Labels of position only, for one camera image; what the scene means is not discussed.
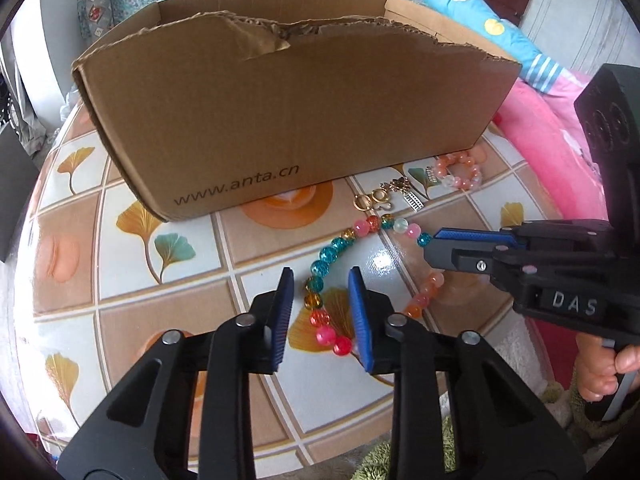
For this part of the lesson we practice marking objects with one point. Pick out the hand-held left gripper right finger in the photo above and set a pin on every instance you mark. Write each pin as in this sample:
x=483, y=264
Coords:
x=357, y=320

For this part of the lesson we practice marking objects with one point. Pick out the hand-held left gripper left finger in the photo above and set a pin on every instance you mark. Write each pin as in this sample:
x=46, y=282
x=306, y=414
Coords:
x=282, y=320

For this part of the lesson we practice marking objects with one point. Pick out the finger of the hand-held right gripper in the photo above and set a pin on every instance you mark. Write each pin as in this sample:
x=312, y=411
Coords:
x=475, y=235
x=455, y=257

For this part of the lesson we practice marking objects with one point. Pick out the silver abacus charm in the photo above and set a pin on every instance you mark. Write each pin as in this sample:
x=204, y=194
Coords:
x=415, y=202

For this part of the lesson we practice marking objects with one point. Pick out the small silver rectangular charm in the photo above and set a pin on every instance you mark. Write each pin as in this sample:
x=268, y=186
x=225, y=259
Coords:
x=431, y=176

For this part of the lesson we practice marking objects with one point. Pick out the gold flower charm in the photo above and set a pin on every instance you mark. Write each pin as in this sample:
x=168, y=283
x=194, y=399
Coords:
x=400, y=186

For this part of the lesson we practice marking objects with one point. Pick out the gold curled charm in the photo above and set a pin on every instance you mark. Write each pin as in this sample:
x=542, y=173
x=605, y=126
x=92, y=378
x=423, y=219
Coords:
x=384, y=200

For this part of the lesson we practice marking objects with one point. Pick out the brown cardboard box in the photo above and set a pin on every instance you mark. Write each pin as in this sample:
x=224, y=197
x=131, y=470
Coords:
x=300, y=125

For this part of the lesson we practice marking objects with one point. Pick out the person's right hand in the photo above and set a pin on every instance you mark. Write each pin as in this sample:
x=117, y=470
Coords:
x=595, y=375

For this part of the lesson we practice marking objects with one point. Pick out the green fuzzy cloth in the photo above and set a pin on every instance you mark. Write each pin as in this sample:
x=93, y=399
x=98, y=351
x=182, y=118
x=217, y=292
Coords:
x=380, y=462

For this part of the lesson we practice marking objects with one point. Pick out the blue cartoon bolster pillow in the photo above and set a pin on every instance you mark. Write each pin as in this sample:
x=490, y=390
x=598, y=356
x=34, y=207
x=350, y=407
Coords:
x=480, y=20

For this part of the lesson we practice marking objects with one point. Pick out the grey patterned pillow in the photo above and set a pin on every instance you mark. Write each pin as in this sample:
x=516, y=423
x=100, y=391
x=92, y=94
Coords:
x=97, y=12

